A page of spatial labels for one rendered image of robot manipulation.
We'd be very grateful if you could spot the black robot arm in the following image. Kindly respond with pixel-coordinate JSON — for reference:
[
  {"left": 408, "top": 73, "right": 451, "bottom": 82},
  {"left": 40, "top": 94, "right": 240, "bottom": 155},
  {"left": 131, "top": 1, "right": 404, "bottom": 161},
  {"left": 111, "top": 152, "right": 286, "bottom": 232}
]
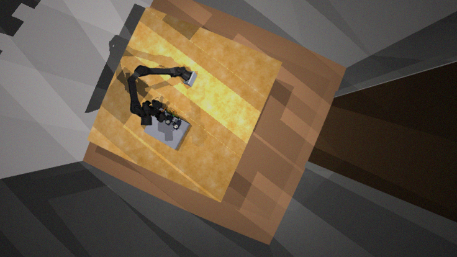
[{"left": 127, "top": 65, "right": 192, "bottom": 125}]

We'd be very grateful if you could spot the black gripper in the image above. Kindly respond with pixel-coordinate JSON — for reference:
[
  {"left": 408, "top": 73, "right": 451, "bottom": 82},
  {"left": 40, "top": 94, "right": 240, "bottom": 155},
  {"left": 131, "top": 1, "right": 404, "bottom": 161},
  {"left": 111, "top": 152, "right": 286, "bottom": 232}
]
[{"left": 145, "top": 101, "right": 166, "bottom": 122}]

